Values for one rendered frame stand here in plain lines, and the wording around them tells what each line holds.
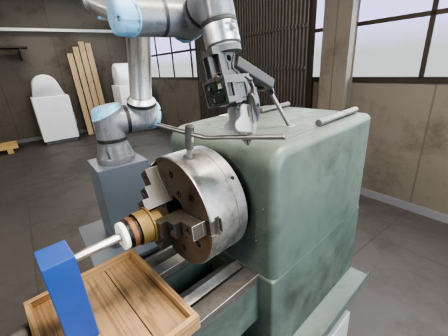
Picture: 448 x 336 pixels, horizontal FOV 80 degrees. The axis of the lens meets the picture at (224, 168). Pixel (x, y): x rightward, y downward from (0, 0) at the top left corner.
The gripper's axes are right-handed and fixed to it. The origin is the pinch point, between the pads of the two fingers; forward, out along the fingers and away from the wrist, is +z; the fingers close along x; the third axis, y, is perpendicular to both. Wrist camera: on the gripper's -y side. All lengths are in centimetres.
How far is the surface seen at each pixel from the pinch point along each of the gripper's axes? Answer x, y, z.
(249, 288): -11.7, 0.9, 43.1
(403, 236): -32, -192, 125
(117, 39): -664, -278, -261
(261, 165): -2.1, -4.1, 7.6
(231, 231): -7.7, 5.6, 21.9
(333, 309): -9, -36, 75
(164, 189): -22.8, 12.8, 9.0
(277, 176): 1.4, -5.1, 10.6
